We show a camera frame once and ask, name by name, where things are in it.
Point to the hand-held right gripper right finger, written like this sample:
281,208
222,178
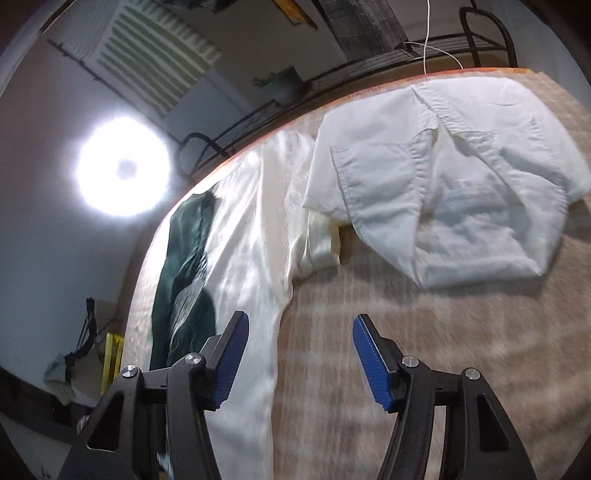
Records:
369,364

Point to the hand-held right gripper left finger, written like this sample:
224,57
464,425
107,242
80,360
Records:
231,360

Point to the white green-print t-shirt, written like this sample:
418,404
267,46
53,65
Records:
258,230

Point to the white button-up shirt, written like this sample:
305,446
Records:
461,184

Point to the black metal clothes rack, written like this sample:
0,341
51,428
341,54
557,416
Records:
467,32

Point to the beige plaid blanket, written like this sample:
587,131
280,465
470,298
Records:
346,300

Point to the yellow object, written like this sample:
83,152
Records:
113,364

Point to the black tripod stand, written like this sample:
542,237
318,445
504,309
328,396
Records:
87,323

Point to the grey-green bag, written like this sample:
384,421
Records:
60,376

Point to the small potted plant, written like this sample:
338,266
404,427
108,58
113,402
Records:
284,85

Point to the green striped white cloth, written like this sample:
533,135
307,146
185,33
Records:
152,50

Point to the grey plaid coat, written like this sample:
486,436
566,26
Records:
360,27

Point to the orange scarf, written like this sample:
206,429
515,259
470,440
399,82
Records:
295,11

